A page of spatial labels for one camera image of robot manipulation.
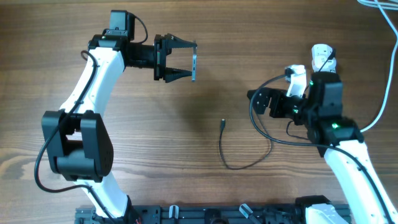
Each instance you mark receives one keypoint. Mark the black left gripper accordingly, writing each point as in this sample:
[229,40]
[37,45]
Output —
[169,42]

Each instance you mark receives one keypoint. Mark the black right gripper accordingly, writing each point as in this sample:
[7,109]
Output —
[278,96]

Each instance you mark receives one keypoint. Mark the blue screen smartphone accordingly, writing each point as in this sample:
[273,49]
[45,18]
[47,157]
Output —
[194,63]

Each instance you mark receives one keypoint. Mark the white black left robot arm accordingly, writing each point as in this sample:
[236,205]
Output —
[76,140]

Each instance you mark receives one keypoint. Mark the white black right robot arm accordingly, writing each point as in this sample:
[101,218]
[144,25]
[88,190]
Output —
[337,138]

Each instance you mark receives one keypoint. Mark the white power strip socket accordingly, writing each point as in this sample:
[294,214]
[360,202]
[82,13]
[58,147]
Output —
[323,58]

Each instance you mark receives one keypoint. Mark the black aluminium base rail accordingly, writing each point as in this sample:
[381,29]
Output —
[278,213]

